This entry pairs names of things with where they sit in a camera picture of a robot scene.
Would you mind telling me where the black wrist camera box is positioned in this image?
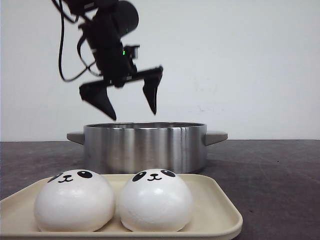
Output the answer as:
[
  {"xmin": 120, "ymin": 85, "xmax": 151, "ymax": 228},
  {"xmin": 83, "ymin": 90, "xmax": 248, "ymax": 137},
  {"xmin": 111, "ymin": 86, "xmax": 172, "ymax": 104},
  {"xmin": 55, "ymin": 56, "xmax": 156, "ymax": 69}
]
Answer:
[{"xmin": 122, "ymin": 44, "xmax": 140, "ymax": 59}]

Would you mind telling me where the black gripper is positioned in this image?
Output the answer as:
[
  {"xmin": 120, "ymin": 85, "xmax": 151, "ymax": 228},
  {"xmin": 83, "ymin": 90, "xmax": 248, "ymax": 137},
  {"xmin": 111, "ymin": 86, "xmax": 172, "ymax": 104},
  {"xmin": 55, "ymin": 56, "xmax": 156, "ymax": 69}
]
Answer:
[{"xmin": 79, "ymin": 14, "xmax": 164, "ymax": 120}]

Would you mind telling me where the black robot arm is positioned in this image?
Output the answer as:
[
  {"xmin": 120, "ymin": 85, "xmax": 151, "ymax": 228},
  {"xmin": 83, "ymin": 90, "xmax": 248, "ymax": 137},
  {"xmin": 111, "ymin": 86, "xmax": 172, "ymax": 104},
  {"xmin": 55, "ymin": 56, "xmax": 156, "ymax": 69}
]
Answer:
[{"xmin": 53, "ymin": 0, "xmax": 163, "ymax": 120}]

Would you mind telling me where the panda bun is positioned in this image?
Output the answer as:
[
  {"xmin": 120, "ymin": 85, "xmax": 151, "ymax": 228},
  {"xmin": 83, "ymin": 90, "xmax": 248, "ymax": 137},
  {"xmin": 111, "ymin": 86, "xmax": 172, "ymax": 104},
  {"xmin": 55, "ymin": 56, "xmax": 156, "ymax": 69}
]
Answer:
[
  {"xmin": 117, "ymin": 168, "xmax": 194, "ymax": 232},
  {"xmin": 34, "ymin": 169, "xmax": 116, "ymax": 232}
]

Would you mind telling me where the dark grey table mat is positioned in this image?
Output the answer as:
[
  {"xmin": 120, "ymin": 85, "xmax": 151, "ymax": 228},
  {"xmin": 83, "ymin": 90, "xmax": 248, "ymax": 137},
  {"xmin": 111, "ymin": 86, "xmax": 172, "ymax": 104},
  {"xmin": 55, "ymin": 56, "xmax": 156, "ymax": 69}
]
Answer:
[{"xmin": 0, "ymin": 140, "xmax": 320, "ymax": 240}]

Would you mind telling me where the beige rectangular tray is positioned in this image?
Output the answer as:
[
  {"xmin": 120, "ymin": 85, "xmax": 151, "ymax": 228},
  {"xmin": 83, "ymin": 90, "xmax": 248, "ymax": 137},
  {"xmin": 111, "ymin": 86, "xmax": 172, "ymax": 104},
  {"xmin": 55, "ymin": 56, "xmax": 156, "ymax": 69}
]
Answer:
[{"xmin": 0, "ymin": 174, "xmax": 243, "ymax": 240}]

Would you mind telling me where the stainless steel steamer pot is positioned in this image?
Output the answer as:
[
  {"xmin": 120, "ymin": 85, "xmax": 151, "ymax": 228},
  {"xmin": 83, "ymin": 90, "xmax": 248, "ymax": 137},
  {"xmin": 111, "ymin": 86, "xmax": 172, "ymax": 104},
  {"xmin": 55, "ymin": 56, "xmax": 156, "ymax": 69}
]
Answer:
[{"xmin": 66, "ymin": 122, "xmax": 228, "ymax": 174}]

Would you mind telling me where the black cable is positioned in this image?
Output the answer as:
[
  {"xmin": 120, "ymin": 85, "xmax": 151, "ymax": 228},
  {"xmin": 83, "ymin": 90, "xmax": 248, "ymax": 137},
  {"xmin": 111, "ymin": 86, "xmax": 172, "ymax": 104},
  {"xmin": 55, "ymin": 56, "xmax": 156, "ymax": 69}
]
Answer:
[{"xmin": 51, "ymin": 0, "xmax": 103, "ymax": 83}]

